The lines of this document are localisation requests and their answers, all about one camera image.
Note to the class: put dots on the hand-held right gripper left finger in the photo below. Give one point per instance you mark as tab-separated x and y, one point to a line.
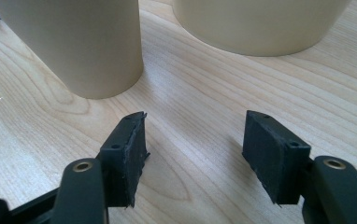
123	161

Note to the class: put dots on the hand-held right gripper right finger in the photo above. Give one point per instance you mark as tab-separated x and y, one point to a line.
273	158

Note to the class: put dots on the beige paper cup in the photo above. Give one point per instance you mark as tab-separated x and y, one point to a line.
83	46

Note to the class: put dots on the wide beige paper container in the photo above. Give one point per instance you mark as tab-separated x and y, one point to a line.
260	28

